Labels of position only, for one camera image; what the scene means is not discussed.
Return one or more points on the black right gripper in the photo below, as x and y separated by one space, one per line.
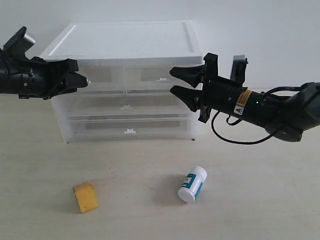
218 93

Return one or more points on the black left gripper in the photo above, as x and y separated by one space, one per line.
37 78

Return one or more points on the white bottle teal label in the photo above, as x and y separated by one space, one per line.
192 185

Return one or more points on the yellow cheese wedge block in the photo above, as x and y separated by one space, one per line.
86 197

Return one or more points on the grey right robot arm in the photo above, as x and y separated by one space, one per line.
284 112

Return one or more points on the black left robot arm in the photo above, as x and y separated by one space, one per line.
38 78

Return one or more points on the middle wide clear drawer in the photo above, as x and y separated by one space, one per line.
98 105

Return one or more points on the wide clear drawer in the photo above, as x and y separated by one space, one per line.
131 127
98 105

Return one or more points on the bottom wide clear drawer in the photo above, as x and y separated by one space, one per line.
131 127

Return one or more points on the white plastic drawer cabinet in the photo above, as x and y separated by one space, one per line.
127 44

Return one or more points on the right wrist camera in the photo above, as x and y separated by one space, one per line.
238 69

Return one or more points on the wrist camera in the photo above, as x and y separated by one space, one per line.
19 43
238 69

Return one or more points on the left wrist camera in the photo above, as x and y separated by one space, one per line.
19 43

